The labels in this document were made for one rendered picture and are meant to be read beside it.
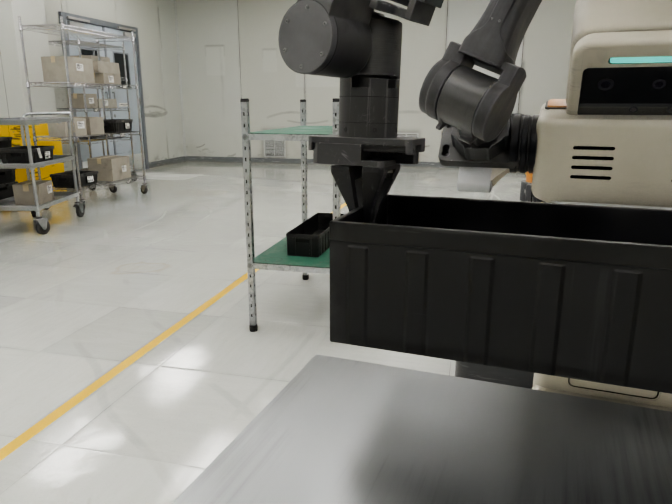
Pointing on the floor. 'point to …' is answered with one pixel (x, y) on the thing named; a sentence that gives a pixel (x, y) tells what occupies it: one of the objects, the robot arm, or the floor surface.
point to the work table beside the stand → (437, 444)
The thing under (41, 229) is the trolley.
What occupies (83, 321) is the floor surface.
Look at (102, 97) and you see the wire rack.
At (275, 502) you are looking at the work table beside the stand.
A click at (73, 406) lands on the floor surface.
